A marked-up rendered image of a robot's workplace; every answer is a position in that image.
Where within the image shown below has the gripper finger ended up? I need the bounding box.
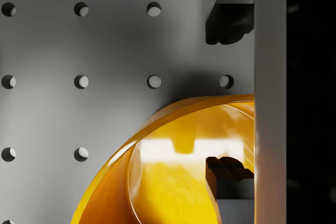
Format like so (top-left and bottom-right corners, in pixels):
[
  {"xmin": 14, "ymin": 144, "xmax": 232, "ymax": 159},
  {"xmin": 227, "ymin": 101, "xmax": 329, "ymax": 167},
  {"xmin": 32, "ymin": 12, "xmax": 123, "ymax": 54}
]
[
  {"xmin": 205, "ymin": 3, "xmax": 255, "ymax": 46},
  {"xmin": 205, "ymin": 156, "xmax": 255, "ymax": 200}
]

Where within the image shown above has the yellow bowl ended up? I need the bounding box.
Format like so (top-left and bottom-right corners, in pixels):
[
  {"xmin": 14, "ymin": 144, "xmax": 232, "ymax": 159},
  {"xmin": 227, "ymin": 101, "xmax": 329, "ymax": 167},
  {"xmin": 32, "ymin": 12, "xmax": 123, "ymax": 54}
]
[{"xmin": 70, "ymin": 93, "xmax": 255, "ymax": 224}]

